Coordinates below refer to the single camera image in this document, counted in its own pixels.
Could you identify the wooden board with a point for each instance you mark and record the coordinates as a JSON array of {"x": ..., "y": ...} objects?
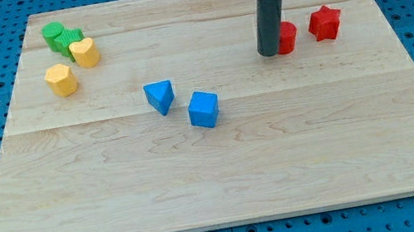
[{"x": 328, "y": 126}]

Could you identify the blue cube block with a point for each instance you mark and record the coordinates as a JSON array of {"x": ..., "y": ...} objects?
[{"x": 203, "y": 109}]

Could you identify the blue triangle block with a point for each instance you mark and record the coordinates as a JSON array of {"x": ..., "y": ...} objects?
[{"x": 160, "y": 95}]

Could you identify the red cylinder block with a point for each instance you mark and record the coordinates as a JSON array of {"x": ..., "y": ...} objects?
[{"x": 288, "y": 33}]

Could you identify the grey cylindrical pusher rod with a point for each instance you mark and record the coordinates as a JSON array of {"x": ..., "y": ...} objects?
[{"x": 268, "y": 26}]

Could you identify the yellow heart block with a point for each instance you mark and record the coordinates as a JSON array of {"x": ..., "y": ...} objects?
[{"x": 85, "y": 52}]

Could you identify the red star block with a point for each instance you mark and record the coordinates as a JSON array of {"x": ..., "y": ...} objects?
[{"x": 324, "y": 23}]

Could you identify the yellow hexagon block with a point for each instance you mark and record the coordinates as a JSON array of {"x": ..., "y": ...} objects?
[{"x": 61, "y": 80}]

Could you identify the green star block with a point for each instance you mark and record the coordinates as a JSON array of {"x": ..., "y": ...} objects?
[{"x": 65, "y": 39}]

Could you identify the green cylinder block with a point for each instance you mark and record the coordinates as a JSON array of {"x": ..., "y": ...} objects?
[{"x": 50, "y": 32}]

